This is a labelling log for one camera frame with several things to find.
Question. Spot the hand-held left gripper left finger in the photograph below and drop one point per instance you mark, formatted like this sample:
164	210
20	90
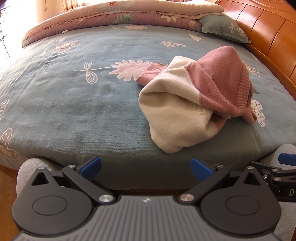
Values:
92	165

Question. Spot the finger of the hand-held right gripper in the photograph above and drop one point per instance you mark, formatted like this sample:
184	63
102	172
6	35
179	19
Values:
259	166
288	158

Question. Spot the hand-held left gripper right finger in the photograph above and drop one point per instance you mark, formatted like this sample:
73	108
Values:
201	168

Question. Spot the pink and cream knit sweater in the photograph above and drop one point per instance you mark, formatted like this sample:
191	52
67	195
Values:
185	111

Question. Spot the person's right trouser leg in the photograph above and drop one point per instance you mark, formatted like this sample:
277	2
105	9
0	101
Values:
275	153

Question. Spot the person's trouser leg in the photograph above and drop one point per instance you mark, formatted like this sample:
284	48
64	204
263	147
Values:
25	171
275	153

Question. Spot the person's left trouser leg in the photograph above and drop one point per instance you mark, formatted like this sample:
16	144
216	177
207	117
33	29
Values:
25	171

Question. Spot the wooden headboard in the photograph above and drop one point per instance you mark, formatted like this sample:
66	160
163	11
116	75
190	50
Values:
272	34

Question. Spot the teal flower print pillow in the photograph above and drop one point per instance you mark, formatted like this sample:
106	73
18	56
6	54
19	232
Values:
222	25

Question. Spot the pink floral quilt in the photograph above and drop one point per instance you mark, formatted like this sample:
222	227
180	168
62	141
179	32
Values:
115	17

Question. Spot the pink striped curtain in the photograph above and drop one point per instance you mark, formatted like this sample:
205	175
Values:
71	3

